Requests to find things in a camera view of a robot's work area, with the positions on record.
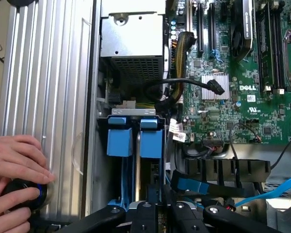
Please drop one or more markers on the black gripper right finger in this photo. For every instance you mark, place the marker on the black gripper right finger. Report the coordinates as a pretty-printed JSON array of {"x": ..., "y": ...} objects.
[{"x": 184, "y": 218}]

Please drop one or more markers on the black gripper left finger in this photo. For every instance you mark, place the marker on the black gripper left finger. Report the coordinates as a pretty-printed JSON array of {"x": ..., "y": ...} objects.
[{"x": 143, "y": 218}]

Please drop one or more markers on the empty blue disk carrier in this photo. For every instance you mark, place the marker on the empty blue disk carrier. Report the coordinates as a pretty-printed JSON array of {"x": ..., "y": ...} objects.
[{"x": 120, "y": 143}]

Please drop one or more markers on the metal disk bay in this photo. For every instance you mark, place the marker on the metal disk bay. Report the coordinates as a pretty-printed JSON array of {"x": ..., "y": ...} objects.
[{"x": 133, "y": 112}]

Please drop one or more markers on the person's right hand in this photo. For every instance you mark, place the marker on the person's right hand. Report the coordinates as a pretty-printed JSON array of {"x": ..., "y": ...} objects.
[{"x": 7, "y": 216}]

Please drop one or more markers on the person's left hand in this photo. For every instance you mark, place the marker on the person's left hand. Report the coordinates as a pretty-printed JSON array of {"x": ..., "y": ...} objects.
[{"x": 17, "y": 157}]

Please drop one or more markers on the black plastic fan shroud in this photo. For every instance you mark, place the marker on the black plastic fan shroud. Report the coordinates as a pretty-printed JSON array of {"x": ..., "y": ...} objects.
[{"x": 208, "y": 167}]

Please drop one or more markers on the open PC case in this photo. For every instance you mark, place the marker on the open PC case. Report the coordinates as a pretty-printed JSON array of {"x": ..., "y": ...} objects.
[{"x": 99, "y": 170}]

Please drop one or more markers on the clear round disc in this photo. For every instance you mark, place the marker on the clear round disc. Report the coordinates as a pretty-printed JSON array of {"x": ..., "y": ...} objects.
[{"x": 77, "y": 155}]

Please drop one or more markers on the white power plug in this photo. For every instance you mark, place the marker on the white power plug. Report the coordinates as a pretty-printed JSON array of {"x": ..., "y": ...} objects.
[{"x": 129, "y": 104}]

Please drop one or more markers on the green motherboard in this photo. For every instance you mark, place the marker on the green motherboard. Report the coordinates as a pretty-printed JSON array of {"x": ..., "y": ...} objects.
[{"x": 257, "y": 116}]

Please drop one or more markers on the silver chipset heat sink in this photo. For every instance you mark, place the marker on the silver chipset heat sink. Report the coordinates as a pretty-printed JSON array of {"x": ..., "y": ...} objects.
[{"x": 206, "y": 89}]

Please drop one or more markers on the silver power supply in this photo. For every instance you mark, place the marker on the silver power supply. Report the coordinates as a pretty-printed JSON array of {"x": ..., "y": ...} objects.
[{"x": 131, "y": 36}]

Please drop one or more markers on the long black expansion slot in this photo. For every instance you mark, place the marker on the long black expansion slot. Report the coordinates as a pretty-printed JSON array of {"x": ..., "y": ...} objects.
[
  {"x": 200, "y": 29},
  {"x": 211, "y": 29}
]

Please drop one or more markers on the black RAM slot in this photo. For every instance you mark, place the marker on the black RAM slot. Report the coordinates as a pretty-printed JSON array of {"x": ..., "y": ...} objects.
[{"x": 279, "y": 53}]

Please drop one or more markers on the black graphics card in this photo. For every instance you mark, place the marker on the black graphics card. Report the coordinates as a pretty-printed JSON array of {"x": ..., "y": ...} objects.
[{"x": 245, "y": 29}]

